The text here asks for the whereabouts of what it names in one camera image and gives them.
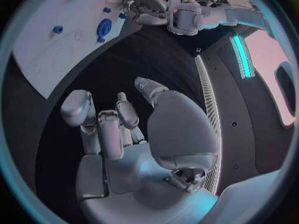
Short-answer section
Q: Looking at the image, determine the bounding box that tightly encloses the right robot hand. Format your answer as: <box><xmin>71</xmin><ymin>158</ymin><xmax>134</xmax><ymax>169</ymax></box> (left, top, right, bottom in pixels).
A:
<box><xmin>60</xmin><ymin>76</ymin><xmax>221</xmax><ymax>224</ymax></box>

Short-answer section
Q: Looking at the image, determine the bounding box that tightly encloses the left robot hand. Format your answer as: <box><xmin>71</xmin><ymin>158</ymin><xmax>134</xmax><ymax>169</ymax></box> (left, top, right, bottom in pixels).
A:
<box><xmin>120</xmin><ymin>0</ymin><xmax>170</xmax><ymax>26</ymax></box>

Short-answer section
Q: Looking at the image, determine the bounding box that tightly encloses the white task board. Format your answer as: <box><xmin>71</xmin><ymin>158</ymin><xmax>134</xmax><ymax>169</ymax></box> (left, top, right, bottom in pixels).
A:
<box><xmin>11</xmin><ymin>0</ymin><xmax>146</xmax><ymax>100</ymax></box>

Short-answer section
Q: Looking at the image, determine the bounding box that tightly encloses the blue gear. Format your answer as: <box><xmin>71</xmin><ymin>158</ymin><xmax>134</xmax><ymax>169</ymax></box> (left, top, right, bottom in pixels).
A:
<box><xmin>96</xmin><ymin>18</ymin><xmax>113</xmax><ymax>37</ymax></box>

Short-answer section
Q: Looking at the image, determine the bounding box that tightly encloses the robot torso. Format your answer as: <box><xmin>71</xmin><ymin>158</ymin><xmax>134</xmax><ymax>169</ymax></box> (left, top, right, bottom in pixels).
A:
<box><xmin>193</xmin><ymin>25</ymin><xmax>299</xmax><ymax>196</ymax></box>

